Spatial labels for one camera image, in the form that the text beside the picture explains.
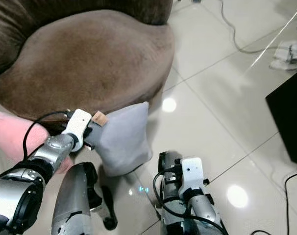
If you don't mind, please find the long black floor cable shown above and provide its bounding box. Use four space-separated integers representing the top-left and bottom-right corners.
219 0 280 55

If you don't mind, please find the grey robot leg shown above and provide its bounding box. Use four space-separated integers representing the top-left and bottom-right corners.
51 161 118 235
155 150 189 235

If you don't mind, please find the thin black floor cable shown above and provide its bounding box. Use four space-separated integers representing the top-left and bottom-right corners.
250 169 297 235

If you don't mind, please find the pink pillow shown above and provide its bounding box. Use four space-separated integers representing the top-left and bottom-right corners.
0 111 74 173

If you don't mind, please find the white crumpled cloth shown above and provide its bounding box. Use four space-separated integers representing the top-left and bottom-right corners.
269 40 297 72

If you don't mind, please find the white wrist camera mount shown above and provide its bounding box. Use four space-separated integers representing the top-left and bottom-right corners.
61 109 93 152
180 156 211 197

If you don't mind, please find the brown round velvet sofa chair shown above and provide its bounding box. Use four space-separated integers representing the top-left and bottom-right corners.
0 0 176 124

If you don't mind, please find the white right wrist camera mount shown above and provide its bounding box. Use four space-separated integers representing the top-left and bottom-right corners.
180 156 211 197

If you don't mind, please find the grey right robot leg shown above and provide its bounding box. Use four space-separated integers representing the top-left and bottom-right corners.
155 150 189 235

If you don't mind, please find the black box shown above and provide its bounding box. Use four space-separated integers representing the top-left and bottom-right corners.
265 66 297 167

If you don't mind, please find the grey left robot leg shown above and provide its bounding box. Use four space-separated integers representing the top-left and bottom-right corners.
51 161 118 235

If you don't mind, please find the grey pillow with brown tag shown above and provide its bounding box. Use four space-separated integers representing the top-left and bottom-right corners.
91 101 153 177

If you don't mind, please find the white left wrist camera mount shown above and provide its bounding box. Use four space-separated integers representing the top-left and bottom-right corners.
61 109 93 152

